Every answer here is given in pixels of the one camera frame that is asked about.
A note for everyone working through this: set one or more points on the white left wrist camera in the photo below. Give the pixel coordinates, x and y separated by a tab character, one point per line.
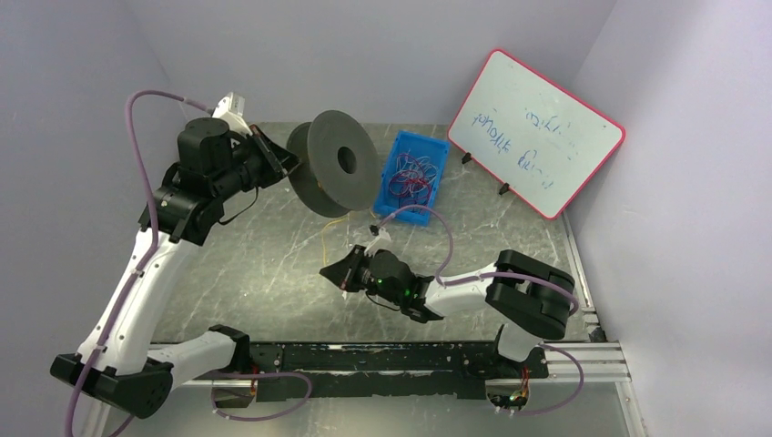
230	109

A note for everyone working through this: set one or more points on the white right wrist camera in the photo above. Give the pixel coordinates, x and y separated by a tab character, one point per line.
381	240

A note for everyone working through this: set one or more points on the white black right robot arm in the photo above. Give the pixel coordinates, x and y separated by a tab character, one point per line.
535	298

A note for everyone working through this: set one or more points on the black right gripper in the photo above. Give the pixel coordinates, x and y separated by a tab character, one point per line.
357	272

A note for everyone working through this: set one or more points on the blue plastic bin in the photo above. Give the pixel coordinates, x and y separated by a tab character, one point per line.
411	176

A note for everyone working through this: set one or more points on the grey perforated cable spool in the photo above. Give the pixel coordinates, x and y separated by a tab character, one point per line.
339	170

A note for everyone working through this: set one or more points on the white board red frame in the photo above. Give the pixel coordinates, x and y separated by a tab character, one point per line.
535	137

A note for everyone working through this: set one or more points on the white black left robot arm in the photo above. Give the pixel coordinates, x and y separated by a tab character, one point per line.
171	231

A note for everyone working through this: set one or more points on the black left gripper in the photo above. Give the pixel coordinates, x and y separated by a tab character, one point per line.
263	159

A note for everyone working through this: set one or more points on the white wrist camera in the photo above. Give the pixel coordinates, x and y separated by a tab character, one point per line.
381	240
230	109

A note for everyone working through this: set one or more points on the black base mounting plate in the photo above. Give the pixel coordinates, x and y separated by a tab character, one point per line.
356	370

